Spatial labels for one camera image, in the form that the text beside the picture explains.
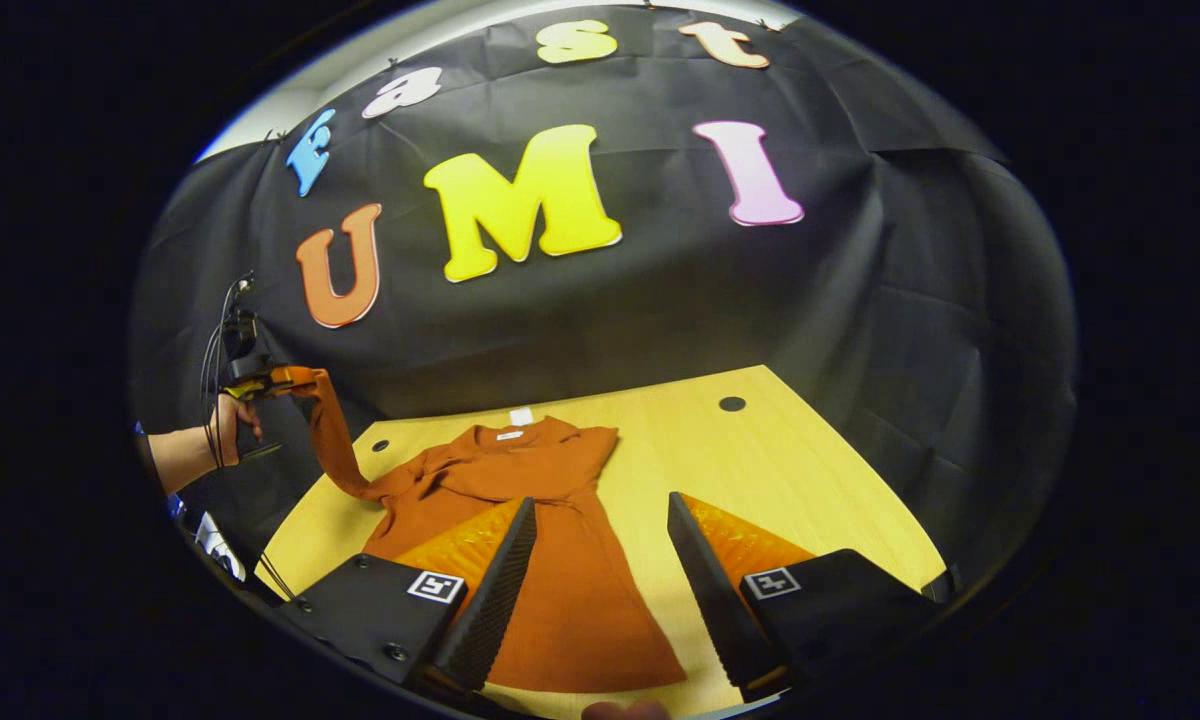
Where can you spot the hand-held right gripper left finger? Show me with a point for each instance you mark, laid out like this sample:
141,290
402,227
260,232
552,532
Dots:
495,600

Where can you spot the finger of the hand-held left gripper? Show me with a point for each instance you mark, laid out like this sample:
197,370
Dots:
260,383

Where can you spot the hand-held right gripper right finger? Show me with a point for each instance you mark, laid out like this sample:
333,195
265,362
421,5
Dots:
720,600

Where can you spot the orange button-up shirt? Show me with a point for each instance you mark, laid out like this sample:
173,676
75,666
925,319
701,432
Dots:
570,600

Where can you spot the person's clothing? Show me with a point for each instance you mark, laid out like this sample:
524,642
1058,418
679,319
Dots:
215,545

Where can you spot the small black block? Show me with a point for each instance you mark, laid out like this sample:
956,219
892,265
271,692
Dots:
942,585

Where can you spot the black backdrop cloth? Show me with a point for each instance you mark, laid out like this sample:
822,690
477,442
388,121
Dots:
660,300

